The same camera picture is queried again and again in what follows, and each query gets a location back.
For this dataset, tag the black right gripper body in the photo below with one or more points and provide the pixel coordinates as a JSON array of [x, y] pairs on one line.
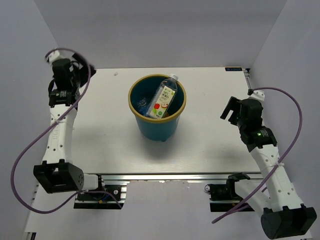
[[240, 123]]

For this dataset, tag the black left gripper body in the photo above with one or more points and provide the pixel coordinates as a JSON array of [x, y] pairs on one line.
[[76, 80]]

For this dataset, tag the large blue label water bottle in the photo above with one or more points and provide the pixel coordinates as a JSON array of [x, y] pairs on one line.
[[143, 106]]

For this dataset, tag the clear apple juice bottle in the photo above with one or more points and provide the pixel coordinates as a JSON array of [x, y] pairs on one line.
[[163, 98]]

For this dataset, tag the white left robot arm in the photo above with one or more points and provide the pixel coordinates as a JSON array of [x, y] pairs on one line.
[[56, 173]]

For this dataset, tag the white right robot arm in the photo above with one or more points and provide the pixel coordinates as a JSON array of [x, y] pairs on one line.
[[281, 211]]

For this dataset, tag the teal bin with yellow rim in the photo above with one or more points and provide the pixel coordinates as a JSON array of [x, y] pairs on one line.
[[156, 129]]

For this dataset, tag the blue sticker right corner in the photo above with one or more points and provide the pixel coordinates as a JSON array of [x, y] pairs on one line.
[[233, 69]]

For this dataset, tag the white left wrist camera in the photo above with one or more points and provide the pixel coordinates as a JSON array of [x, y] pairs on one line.
[[56, 55]]

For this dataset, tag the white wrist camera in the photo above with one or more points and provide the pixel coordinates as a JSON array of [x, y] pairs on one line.
[[258, 95], [56, 55]]

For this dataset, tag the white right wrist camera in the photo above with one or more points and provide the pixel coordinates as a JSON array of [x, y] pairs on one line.
[[258, 95]]

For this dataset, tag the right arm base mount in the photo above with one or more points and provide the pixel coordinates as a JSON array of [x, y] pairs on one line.
[[220, 199]]

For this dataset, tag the aluminium front rail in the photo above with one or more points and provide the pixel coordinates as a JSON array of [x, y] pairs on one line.
[[166, 177]]

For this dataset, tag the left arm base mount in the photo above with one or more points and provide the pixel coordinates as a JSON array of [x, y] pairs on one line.
[[110, 195]]

